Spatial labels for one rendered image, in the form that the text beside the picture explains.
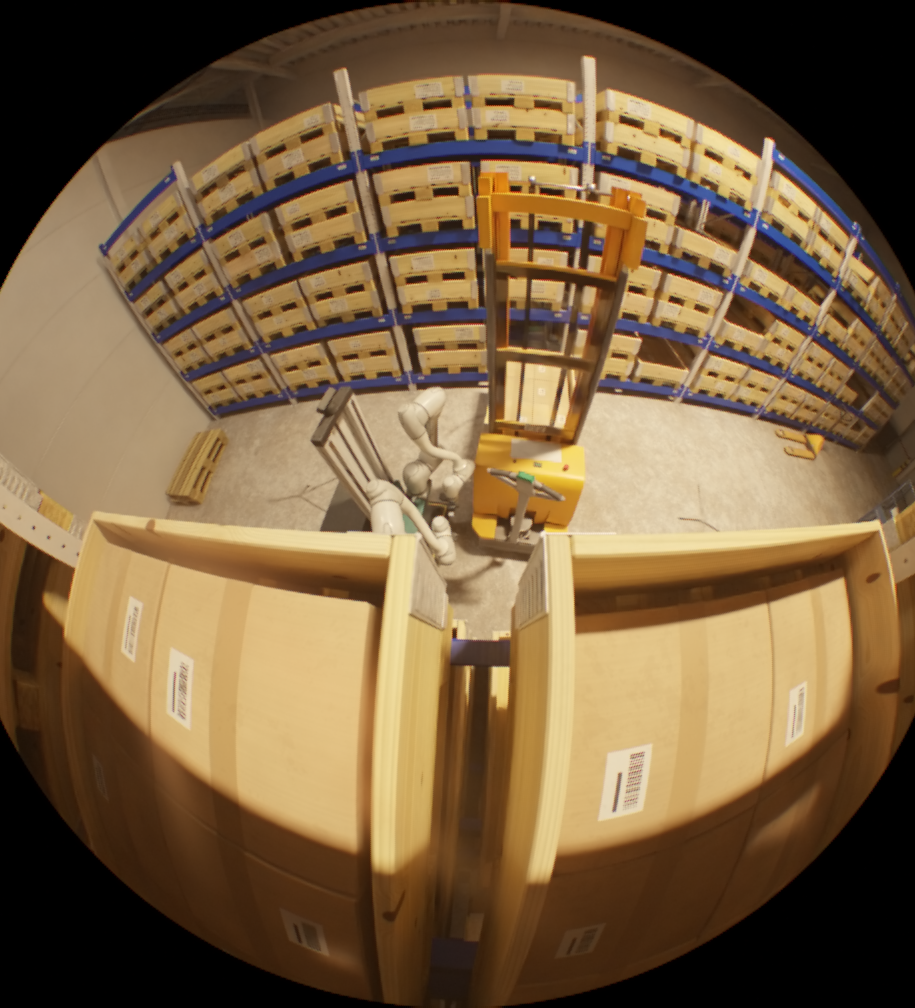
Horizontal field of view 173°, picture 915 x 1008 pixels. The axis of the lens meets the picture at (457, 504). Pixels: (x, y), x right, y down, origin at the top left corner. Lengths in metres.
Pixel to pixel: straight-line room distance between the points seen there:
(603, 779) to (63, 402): 5.46
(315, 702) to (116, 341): 5.62
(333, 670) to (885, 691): 0.99
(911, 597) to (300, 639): 1.23
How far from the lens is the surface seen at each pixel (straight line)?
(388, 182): 3.13
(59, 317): 5.57
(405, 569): 0.24
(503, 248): 1.62
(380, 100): 3.25
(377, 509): 1.30
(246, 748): 0.40
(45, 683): 1.21
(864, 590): 0.88
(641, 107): 3.46
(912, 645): 1.09
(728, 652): 0.48
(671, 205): 3.53
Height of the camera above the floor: 2.64
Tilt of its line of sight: 62 degrees down
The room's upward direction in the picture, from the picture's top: 10 degrees counter-clockwise
